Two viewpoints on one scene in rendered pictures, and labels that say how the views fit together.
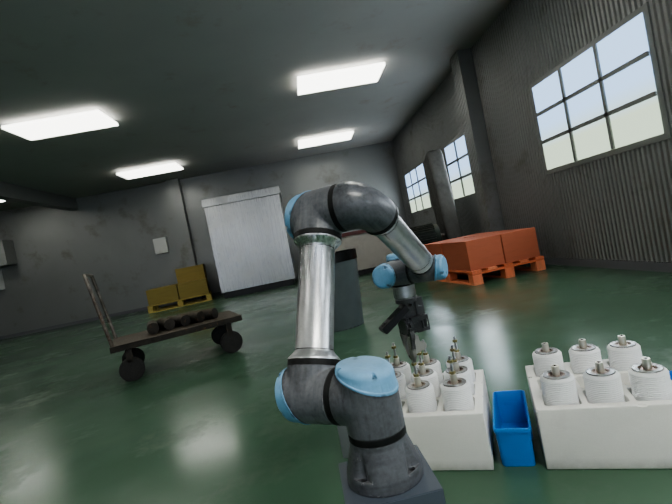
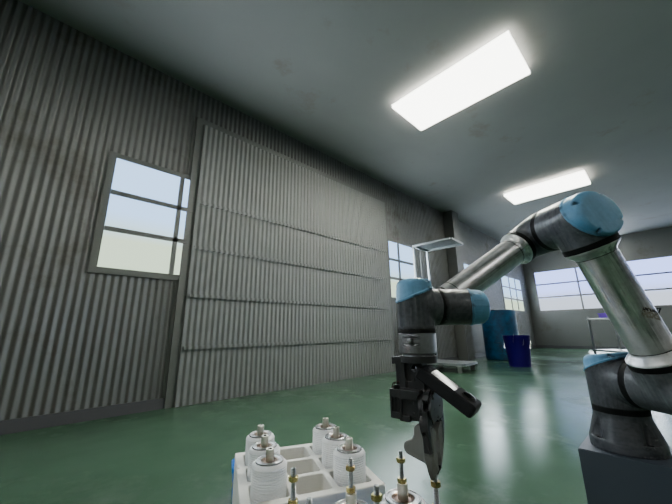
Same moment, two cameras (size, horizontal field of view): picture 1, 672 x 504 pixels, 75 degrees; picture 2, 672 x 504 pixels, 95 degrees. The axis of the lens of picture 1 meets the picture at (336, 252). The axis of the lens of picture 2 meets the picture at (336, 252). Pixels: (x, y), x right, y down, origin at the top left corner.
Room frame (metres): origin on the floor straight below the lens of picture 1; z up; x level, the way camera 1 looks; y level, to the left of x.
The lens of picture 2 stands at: (1.98, 0.21, 0.60)
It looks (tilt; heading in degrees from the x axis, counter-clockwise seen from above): 14 degrees up; 231
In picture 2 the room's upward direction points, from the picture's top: 1 degrees counter-clockwise
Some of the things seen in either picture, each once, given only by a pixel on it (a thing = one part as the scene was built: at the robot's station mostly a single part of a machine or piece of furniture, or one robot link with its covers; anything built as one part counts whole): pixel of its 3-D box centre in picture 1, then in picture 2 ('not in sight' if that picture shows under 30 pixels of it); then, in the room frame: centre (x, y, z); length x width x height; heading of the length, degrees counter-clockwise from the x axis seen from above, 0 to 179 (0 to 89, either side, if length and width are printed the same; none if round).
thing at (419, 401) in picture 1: (423, 411); not in sight; (1.44, -0.18, 0.16); 0.10 x 0.10 x 0.18
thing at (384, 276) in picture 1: (393, 273); (455, 307); (1.34, -0.16, 0.64); 0.11 x 0.11 x 0.08; 60
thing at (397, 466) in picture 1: (380, 450); (623, 426); (0.86, -0.01, 0.35); 0.15 x 0.15 x 0.10
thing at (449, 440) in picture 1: (431, 416); not in sight; (1.55, -0.22, 0.09); 0.39 x 0.39 x 0.18; 71
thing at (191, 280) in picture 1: (178, 287); not in sight; (10.21, 3.79, 0.43); 1.53 x 1.16 x 0.86; 95
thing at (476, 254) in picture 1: (476, 255); not in sight; (5.46, -1.73, 0.25); 1.42 x 1.03 x 0.49; 5
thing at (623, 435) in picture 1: (600, 408); (300, 499); (1.37, -0.73, 0.09); 0.39 x 0.39 x 0.18; 70
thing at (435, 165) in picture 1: (422, 211); not in sight; (7.14, -1.53, 0.97); 1.18 x 1.16 x 1.94; 5
